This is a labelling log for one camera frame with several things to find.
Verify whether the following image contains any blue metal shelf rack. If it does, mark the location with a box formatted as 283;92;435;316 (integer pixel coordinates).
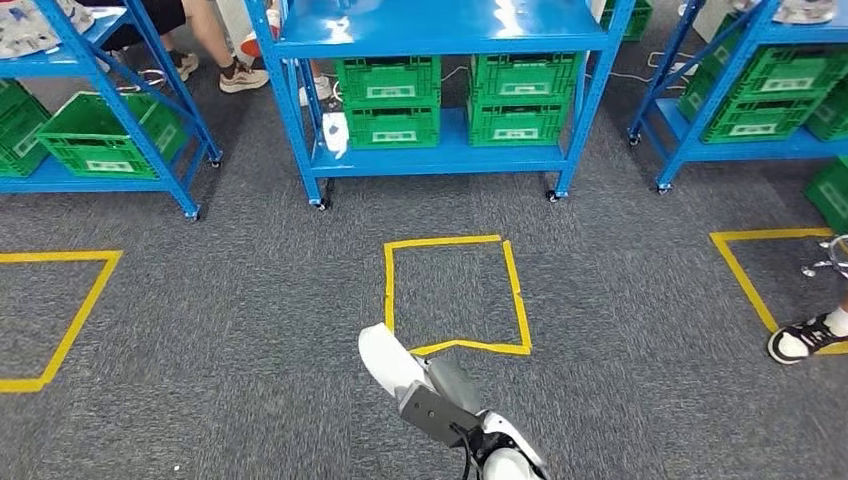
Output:
0;0;223;221
243;0;637;212
627;0;848;195

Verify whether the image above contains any grey metal parts pile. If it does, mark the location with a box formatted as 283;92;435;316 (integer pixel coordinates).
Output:
0;0;95;60

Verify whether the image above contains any black camera cable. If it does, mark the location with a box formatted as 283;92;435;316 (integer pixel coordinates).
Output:
450;423;485;480

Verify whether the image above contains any white power strip with cable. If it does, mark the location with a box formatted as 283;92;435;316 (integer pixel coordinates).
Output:
582;49;700;91

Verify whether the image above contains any white curved plastic part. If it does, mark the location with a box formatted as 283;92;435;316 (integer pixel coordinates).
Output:
358;323;439;402

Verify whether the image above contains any small white plastic object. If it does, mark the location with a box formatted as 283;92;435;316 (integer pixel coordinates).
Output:
321;111;351;160

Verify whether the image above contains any chrome chair base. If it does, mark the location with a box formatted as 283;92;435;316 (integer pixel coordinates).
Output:
800;235;848;280

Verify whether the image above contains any silver metal disc part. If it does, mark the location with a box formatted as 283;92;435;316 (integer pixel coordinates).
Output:
771;0;837;26

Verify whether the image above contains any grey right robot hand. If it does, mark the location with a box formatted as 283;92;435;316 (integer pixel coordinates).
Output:
427;357;485;415

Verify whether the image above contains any yellow floor tape square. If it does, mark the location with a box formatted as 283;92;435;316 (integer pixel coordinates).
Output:
384;235;533;357
710;228;848;356

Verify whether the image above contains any black right wrist camera bracket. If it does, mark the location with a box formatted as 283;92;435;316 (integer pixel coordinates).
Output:
397;380;484;449

